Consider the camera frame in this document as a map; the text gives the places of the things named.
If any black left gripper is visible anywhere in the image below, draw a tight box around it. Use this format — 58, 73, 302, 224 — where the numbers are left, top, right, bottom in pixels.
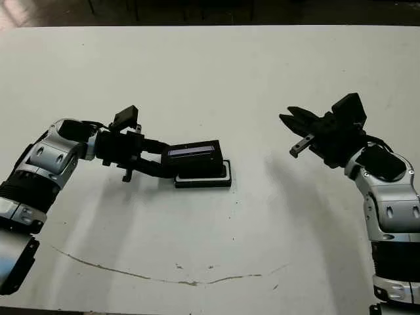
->
94, 129, 180, 182

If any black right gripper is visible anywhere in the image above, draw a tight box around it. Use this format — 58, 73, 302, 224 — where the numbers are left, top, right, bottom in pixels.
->
278, 106, 366, 171

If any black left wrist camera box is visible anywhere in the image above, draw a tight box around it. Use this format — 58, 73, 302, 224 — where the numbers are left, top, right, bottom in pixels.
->
113, 104, 142, 133

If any black box lid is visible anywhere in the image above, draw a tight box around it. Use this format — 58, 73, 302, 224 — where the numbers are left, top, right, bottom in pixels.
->
160, 140, 225, 180

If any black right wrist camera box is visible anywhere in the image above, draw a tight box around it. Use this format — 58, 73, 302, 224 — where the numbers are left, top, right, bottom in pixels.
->
331, 93, 368, 128

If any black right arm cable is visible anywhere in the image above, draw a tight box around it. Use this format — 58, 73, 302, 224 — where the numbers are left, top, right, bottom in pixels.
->
360, 133, 395, 154

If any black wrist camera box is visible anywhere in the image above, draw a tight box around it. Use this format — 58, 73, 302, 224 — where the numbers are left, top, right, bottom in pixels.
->
113, 104, 142, 133
331, 93, 368, 128

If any black box base white insert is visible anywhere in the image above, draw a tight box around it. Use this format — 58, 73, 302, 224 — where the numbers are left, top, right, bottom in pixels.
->
174, 159, 232, 190

